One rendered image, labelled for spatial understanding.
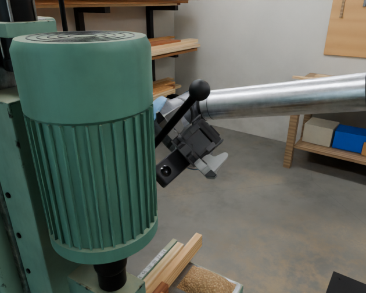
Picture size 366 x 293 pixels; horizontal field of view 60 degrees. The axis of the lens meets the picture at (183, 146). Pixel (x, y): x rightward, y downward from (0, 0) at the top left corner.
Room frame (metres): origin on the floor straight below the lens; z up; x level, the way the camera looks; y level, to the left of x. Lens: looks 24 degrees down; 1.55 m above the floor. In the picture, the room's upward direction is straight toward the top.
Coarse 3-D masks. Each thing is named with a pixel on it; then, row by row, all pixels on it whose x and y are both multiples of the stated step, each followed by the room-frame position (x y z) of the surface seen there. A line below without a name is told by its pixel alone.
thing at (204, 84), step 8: (200, 80) 0.50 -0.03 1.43; (192, 88) 0.49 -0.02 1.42; (200, 88) 0.49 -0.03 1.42; (208, 88) 0.50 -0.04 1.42; (192, 96) 0.49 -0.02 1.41; (200, 96) 0.49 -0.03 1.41; (208, 96) 0.50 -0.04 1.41; (184, 104) 0.51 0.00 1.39; (192, 104) 0.51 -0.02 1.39; (176, 112) 0.52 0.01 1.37; (184, 112) 0.52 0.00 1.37; (176, 120) 0.52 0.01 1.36; (168, 128) 0.53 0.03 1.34; (160, 136) 0.54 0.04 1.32
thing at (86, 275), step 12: (84, 264) 0.48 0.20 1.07; (72, 276) 0.45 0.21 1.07; (84, 276) 0.45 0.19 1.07; (96, 276) 0.45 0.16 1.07; (132, 276) 0.45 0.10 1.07; (72, 288) 0.45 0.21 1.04; (84, 288) 0.43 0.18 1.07; (96, 288) 0.42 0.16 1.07; (120, 288) 0.42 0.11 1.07; (132, 288) 0.42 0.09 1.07; (144, 288) 0.44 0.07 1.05
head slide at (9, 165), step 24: (0, 96) 0.45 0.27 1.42; (0, 120) 0.44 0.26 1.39; (0, 144) 0.44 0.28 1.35; (24, 144) 0.43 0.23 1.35; (0, 168) 0.45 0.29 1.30; (24, 168) 0.42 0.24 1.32; (24, 192) 0.43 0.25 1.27; (24, 216) 0.44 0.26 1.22; (24, 240) 0.45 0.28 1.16; (48, 240) 0.43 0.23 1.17; (24, 264) 0.46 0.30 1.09; (48, 264) 0.43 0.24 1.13; (72, 264) 0.47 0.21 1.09; (48, 288) 0.43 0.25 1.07
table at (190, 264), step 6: (192, 264) 0.65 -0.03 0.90; (186, 270) 0.63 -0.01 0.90; (210, 270) 0.63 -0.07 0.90; (180, 276) 0.61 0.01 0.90; (222, 276) 0.61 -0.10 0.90; (174, 282) 0.59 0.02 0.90; (234, 282) 0.59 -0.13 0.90; (168, 288) 0.57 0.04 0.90; (174, 288) 0.57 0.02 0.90; (240, 288) 0.57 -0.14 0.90
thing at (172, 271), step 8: (192, 240) 0.70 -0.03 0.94; (200, 240) 0.72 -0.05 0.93; (184, 248) 0.67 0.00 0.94; (192, 248) 0.68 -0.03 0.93; (176, 256) 0.64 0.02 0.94; (184, 256) 0.64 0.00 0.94; (192, 256) 0.68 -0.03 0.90; (176, 264) 0.61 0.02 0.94; (184, 264) 0.64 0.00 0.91; (168, 272) 0.59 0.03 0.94; (176, 272) 0.61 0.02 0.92; (160, 280) 0.56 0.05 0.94; (168, 280) 0.58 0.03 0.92; (152, 288) 0.54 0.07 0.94
